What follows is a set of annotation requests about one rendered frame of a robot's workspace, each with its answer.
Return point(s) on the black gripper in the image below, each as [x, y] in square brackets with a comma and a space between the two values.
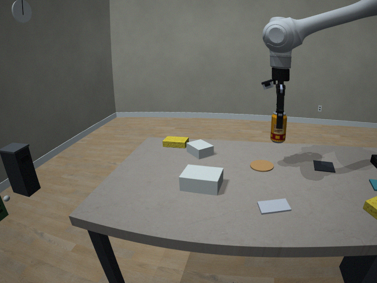
[280, 75]

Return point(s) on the teal flat square tile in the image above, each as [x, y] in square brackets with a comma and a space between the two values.
[374, 184]

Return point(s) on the yellow and red drink can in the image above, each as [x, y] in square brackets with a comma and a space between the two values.
[278, 135]

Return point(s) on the dark grey square slate coaster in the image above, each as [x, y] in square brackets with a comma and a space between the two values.
[323, 166]

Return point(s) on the tan round disc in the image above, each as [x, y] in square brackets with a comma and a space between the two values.
[261, 165]

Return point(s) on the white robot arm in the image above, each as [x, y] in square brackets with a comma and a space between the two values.
[281, 35]

